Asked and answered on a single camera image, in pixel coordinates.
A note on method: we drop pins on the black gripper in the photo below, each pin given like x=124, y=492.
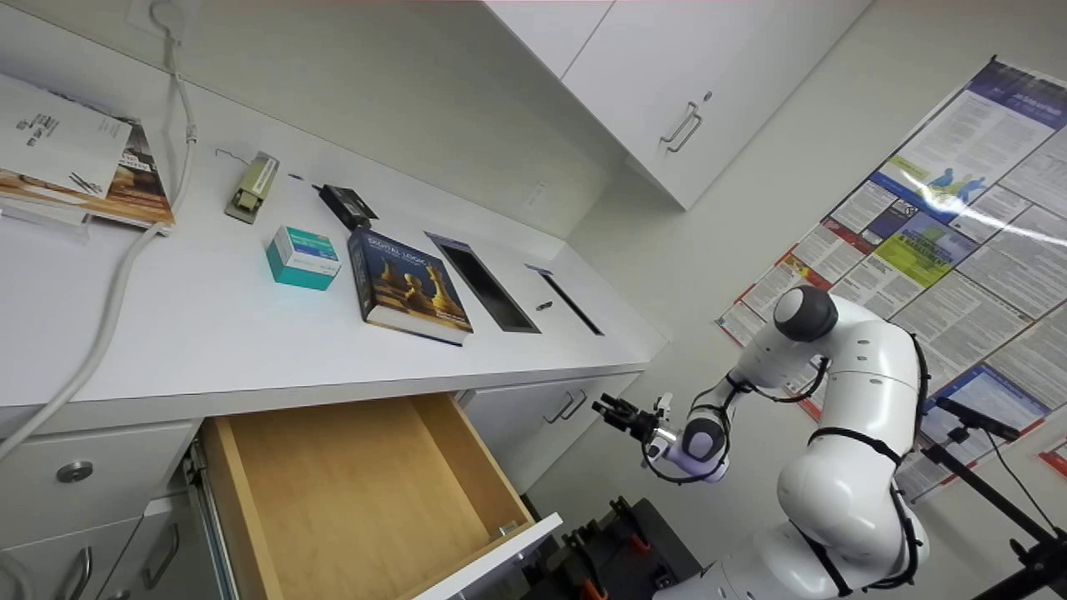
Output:
x=642, y=425

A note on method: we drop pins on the teal and white box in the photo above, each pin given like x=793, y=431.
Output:
x=301, y=259

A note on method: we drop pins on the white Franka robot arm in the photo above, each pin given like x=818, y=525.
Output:
x=844, y=489

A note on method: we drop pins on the open wooden drawer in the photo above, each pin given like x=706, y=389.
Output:
x=353, y=489

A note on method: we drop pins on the white booklet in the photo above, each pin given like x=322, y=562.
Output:
x=54, y=133

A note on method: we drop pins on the white lower cabinet front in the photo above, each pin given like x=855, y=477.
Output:
x=26, y=568
x=190, y=568

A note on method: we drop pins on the small black device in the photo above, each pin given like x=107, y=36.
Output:
x=344, y=209

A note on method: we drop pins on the beige stapler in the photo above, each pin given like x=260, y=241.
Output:
x=251, y=187

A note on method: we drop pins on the red and white wall sign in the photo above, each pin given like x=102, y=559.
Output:
x=1053, y=458

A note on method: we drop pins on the dark hardcover book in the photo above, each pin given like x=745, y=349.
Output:
x=406, y=283

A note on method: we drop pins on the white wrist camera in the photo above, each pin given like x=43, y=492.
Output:
x=662, y=441

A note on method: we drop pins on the large printed wall poster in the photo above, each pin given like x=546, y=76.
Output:
x=978, y=169

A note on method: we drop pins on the white drawer front with lock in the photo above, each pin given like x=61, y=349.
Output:
x=133, y=467

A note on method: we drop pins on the black camera tripod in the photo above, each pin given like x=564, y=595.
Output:
x=1043, y=550

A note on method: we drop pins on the white upper cabinet door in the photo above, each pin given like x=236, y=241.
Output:
x=545, y=20
x=643, y=53

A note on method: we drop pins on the white upper door with lock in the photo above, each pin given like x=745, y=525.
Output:
x=766, y=89

